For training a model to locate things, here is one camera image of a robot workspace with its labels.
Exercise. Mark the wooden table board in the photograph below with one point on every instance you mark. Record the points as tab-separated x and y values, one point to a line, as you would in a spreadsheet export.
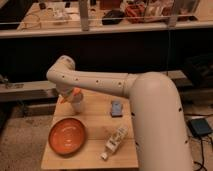
99	126

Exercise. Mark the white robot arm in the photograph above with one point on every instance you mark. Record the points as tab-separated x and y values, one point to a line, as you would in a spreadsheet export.
156	111

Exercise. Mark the black bag on shelf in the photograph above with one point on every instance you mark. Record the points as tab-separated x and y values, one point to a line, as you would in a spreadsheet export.
113	17

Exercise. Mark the blue sponge block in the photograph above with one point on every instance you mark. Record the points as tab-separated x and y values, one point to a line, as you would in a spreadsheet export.
116	109

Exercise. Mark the red object on shelf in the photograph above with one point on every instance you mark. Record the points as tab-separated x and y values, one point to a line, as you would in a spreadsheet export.
135	13

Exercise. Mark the white ceramic cup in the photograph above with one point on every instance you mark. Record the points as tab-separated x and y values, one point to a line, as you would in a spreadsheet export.
77	103

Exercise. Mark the black foot pedal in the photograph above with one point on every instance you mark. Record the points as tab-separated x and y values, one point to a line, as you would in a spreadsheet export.
199	127

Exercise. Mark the background workbench shelf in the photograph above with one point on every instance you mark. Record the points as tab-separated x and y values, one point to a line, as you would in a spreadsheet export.
38	18

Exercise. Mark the orange plate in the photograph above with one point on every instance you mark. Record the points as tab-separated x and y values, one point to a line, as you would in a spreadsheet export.
67	136

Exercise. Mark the metal rail beam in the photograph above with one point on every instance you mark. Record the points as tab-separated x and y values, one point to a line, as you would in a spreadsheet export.
45	89

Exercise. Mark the orange pepper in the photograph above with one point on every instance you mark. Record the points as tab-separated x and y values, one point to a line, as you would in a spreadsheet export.
75	92

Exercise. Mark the clear plastic bottle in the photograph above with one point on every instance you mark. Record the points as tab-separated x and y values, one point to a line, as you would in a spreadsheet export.
114	142

